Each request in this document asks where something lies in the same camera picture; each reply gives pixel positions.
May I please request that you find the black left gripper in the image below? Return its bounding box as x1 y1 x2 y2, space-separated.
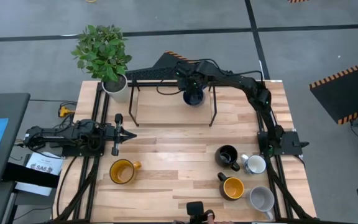
104 113 137 157

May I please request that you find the dark blue mug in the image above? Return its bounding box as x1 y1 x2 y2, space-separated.
183 89 206 107

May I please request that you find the white mug with blue pattern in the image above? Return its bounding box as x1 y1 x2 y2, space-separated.
240 153 267 175

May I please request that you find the yellow glass mug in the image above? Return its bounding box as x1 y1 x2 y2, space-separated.
109 159 142 185

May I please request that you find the black ramp with hazard stripes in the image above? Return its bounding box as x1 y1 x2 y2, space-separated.
125 50 198 82

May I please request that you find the yellow power plug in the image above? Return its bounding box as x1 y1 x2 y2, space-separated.
58 105 76 119

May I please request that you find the green plant in white pot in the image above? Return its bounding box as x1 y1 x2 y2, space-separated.
71 24 133 104

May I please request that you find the white printed paper sheet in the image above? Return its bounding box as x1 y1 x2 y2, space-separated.
24 151 65 177

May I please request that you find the black mug with yellow inside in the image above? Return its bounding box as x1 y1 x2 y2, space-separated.
217 172 246 202

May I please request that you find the grey desk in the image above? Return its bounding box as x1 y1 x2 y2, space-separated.
0 92 31 224

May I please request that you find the person's hand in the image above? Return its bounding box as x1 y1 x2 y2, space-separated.
206 214 234 224

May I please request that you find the grey mug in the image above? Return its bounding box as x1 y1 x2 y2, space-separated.
245 185 275 222

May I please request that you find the large black hazard-striped floor mat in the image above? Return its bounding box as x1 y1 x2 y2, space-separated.
309 57 358 126

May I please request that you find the wooden shelf with black frame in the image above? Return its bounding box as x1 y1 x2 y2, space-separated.
128 78 218 128

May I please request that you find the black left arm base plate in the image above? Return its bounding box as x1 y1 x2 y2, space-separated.
61 143 106 157

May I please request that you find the black aluminium table frame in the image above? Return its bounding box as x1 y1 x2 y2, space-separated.
52 79 320 224

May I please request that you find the black floor cable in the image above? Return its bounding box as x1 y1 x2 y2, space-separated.
55 155 78 219

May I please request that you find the black table-level camera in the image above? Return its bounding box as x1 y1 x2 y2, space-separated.
186 201 216 224

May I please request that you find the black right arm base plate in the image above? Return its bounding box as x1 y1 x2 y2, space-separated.
257 130 310 157

